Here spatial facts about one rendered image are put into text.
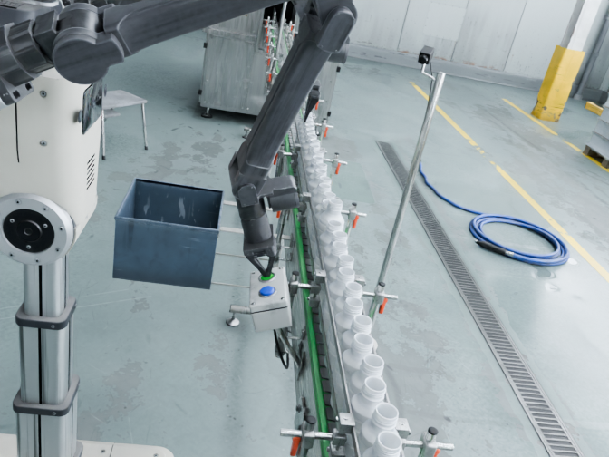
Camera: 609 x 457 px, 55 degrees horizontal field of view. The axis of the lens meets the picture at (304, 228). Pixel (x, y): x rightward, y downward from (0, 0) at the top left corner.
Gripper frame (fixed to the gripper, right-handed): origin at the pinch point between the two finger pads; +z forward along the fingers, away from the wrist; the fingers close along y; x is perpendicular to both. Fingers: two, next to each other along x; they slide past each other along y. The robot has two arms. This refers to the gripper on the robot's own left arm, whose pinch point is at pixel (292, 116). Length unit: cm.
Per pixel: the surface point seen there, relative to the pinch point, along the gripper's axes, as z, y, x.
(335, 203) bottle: 21.5, -15.4, -0.9
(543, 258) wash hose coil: 141, -225, -229
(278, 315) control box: 31.4, -0.9, 38.4
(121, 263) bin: 61, 43, -21
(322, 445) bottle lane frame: 41, -10, 63
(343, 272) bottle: 24.8, -14.6, 28.9
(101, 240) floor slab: 139, 83, -170
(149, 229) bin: 48, 35, -21
